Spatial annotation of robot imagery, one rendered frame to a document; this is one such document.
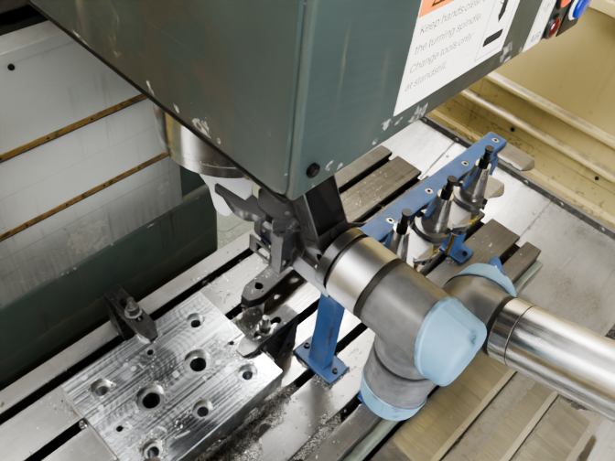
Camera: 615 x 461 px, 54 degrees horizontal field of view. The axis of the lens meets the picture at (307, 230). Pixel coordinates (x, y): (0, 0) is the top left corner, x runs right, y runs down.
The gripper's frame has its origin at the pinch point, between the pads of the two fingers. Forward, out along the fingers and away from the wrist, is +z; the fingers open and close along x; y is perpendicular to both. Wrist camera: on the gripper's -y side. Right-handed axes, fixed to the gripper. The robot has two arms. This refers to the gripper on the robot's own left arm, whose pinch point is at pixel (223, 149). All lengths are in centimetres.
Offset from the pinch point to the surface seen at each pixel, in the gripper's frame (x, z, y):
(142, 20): -12.5, -6.3, -23.0
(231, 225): 45, 52, 88
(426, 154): 92, 21, 65
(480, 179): 42.6, -14.8, 19.6
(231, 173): -5.0, -7.3, -4.4
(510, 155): 60, -12, 25
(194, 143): -7.3, -4.6, -7.8
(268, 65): -12.4, -19.5, -26.1
